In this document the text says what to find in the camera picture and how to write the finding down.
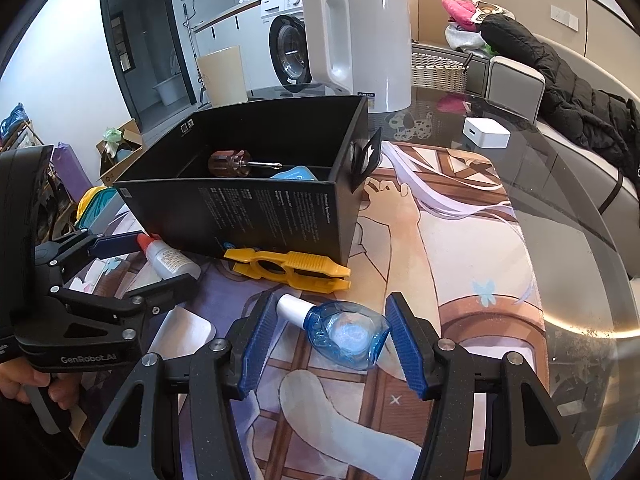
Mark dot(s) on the wicker basket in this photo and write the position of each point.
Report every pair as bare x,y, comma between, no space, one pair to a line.
440,72

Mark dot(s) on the pink cloth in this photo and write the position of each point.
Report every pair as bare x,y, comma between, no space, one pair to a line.
457,10

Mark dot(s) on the green blue plastic case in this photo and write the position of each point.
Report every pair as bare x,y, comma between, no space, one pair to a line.
295,175

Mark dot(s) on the white kitchen cabinet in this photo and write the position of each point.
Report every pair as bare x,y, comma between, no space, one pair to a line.
235,25

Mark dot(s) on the white glue bottle red cap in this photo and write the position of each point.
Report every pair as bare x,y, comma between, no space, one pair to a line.
170,260

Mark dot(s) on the cream plastic cup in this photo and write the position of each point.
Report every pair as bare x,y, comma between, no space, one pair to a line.
222,77

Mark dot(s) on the brown cardboard box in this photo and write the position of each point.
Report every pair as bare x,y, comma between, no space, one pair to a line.
130,152

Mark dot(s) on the purple bag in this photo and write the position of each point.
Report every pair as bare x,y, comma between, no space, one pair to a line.
72,170

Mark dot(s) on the white plastic bucket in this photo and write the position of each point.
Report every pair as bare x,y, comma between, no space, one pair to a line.
169,91

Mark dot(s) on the green plastic bag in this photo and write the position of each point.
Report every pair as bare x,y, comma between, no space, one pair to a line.
111,139

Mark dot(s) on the teal plastic container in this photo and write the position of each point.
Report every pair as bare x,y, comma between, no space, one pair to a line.
105,205

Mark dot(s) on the printed table mat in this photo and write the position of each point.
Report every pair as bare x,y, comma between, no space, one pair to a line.
450,260

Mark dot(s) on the yellow plastic tool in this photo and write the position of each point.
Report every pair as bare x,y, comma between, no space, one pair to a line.
300,262

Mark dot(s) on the black cardboard box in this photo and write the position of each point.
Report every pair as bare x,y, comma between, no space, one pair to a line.
225,220

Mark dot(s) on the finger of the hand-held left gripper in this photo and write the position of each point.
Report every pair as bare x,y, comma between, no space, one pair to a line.
112,245
165,292

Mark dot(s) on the person's left hand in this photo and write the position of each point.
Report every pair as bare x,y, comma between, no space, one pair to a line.
20,377

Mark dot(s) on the grey floor mop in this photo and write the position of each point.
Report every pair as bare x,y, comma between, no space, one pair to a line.
192,50

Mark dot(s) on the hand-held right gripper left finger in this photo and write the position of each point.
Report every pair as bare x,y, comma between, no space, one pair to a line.
255,345

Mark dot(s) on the white washing machine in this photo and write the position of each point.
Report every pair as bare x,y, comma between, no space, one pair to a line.
280,15

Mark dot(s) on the white power adapter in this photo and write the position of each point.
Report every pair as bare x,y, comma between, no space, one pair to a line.
487,132

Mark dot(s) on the white power bank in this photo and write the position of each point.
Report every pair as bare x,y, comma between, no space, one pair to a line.
185,332

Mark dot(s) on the black puffer jacket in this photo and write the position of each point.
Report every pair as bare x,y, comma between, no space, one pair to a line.
565,90

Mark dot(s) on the white electric kettle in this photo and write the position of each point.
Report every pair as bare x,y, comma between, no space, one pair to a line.
370,35

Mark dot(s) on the grey sofa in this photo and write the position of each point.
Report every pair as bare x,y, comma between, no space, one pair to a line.
590,180

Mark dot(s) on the wall switch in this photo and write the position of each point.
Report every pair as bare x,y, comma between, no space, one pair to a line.
564,16

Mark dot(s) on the blue plastic bottle white cap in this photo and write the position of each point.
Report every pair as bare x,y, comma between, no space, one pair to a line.
350,335

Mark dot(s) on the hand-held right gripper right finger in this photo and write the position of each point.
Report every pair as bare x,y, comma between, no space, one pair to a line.
407,345

